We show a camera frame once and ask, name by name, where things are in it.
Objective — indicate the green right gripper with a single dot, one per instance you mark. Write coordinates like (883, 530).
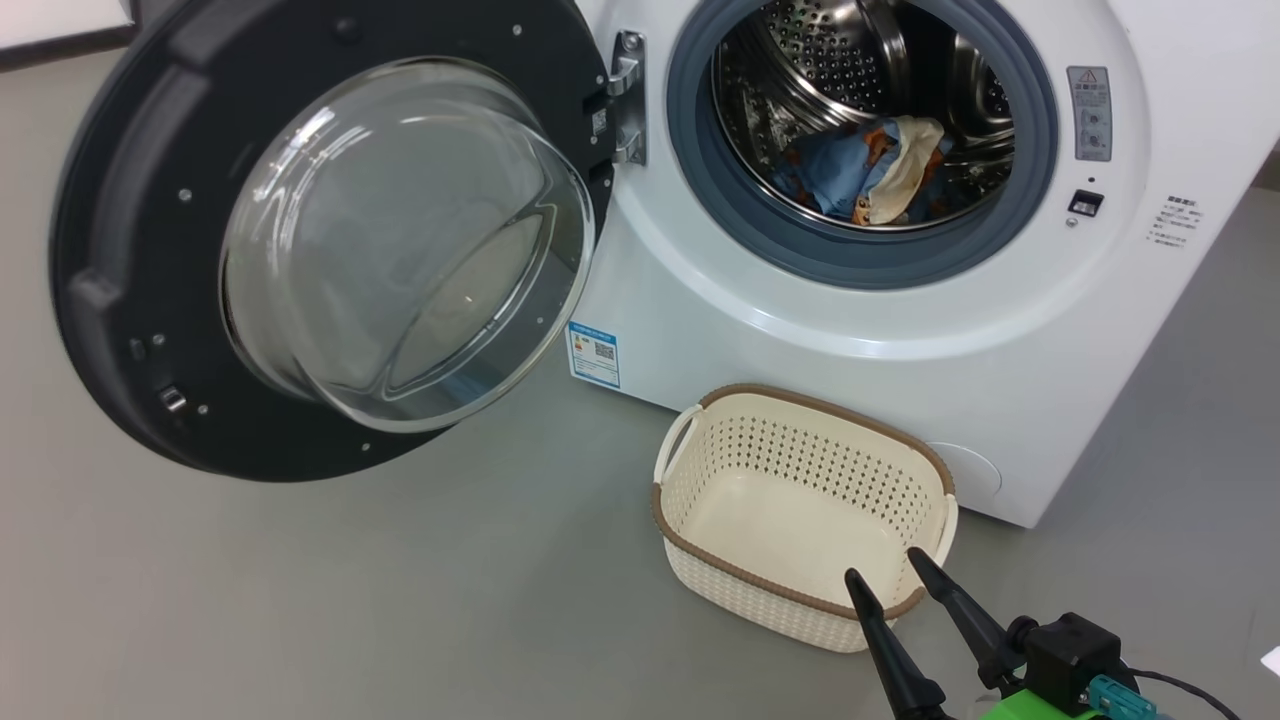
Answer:
(1010, 708)

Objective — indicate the blue garment with cream lining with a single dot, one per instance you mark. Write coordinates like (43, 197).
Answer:
(905, 165)

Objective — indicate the blue cartoon print garment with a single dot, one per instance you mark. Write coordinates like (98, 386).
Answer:
(830, 175)

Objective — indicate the black round glass washer door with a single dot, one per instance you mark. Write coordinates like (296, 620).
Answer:
(130, 200)

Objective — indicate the white front-load washing machine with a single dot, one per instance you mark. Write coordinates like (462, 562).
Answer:
(800, 340)

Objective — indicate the stainless steel washing machine drum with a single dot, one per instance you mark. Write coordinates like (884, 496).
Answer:
(800, 60)

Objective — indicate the metal door hinge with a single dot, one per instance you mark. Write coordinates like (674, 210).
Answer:
(630, 100)

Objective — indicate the round white filter cover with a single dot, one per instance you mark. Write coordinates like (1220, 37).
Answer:
(975, 470)

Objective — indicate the cream perforated laundry basket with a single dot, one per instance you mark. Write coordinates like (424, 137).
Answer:
(780, 520)

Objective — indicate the blue energy label sticker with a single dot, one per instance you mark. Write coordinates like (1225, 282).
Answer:
(594, 354)

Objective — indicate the grey warning sticker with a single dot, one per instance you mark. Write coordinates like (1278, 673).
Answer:
(1090, 115)

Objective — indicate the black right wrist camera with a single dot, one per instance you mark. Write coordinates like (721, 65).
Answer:
(1075, 650)

